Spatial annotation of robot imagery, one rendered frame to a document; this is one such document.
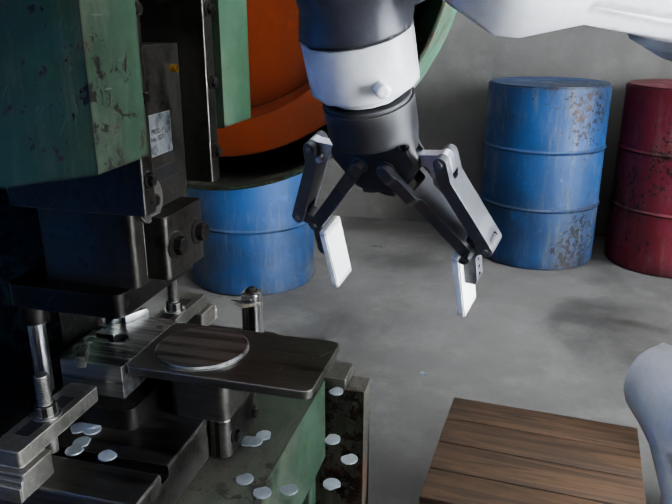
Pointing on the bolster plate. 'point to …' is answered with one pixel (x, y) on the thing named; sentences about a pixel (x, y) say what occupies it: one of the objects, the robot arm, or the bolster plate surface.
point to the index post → (251, 320)
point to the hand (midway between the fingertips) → (400, 283)
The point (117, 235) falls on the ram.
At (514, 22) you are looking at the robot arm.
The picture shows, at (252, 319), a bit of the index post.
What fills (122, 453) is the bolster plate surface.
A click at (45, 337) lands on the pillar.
